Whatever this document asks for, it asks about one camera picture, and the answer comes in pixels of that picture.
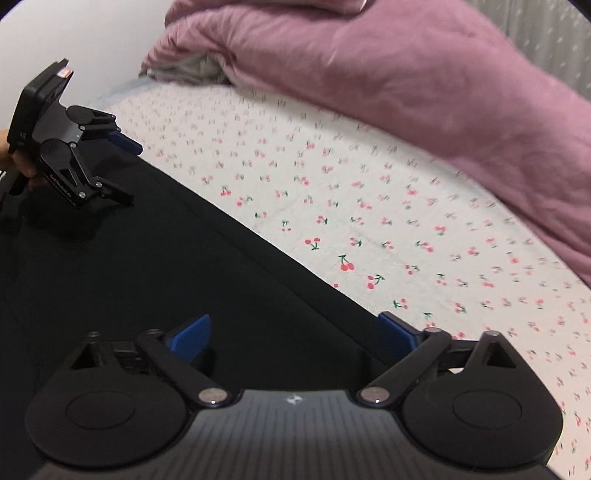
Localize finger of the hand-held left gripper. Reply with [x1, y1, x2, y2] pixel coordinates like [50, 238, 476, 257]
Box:
[39, 141, 136, 208]
[69, 105, 144, 157]

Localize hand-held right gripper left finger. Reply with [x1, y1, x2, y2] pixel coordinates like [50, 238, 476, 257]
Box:
[69, 315, 232, 409]

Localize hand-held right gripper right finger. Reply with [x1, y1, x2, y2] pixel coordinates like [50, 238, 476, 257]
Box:
[355, 312, 520, 409]

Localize black pants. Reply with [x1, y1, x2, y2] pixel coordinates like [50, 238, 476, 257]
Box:
[0, 131, 426, 416]

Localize person's left hand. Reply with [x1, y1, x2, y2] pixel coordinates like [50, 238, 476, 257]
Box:
[0, 129, 47, 188]

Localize cherry print bed sheet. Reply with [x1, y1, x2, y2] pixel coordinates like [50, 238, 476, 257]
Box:
[99, 78, 591, 480]

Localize pink duvet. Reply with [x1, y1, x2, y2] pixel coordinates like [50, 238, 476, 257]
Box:
[139, 0, 591, 291]

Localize pale patterned curtain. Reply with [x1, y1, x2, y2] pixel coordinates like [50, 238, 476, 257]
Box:
[475, 0, 591, 102]

